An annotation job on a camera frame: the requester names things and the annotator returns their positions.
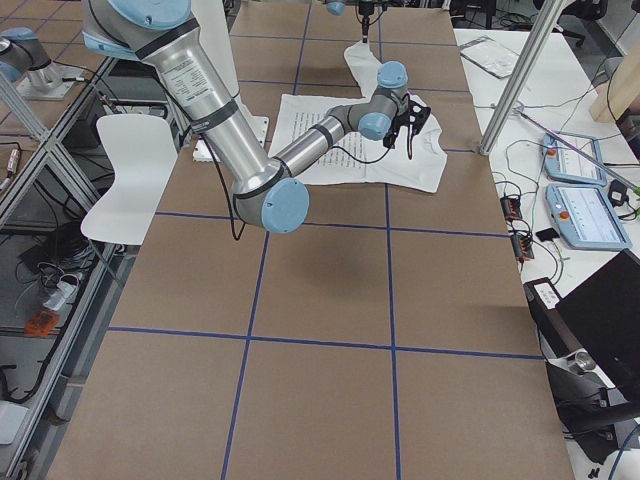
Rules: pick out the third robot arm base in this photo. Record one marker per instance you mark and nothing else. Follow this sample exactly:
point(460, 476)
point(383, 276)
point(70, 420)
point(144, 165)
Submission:
point(25, 61)

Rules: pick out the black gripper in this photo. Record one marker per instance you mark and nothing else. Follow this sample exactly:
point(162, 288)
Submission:
point(394, 129)
point(366, 23)

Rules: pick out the orange device on floor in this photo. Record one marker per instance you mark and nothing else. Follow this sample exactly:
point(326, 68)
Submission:
point(41, 323)

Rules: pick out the black laptop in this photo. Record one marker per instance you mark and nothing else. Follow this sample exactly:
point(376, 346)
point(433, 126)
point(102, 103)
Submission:
point(601, 315)

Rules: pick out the blue teach pendant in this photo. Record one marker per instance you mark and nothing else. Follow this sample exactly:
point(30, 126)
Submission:
point(584, 217)
point(565, 165)

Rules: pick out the white chair seat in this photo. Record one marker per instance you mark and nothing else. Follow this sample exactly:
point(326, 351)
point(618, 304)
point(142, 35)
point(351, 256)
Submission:
point(142, 152)

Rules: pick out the white power strip on floor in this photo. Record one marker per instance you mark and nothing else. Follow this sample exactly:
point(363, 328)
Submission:
point(63, 291)

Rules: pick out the white paper in plastic sleeve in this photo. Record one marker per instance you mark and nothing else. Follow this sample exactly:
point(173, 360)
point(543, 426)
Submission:
point(491, 56)

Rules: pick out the wooden board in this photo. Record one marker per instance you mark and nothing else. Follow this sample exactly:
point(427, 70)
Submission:
point(621, 24)

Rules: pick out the upper blue teach pendant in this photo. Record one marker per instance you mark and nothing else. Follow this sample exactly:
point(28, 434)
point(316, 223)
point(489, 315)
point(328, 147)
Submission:
point(565, 165)

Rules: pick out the aluminium frame post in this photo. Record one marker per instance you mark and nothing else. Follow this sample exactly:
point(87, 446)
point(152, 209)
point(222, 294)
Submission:
point(535, 42)

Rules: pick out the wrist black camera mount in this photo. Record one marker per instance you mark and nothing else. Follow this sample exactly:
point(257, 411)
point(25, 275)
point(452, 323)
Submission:
point(417, 116)

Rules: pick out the lower blue teach pendant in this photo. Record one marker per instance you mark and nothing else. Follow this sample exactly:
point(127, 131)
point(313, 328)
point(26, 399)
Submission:
point(584, 217)

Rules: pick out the black orange usb hub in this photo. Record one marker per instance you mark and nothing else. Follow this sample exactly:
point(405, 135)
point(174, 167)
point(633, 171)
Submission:
point(511, 208)
point(522, 246)

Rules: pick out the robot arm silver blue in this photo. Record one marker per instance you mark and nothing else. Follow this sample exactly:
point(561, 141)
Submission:
point(266, 192)
point(338, 7)

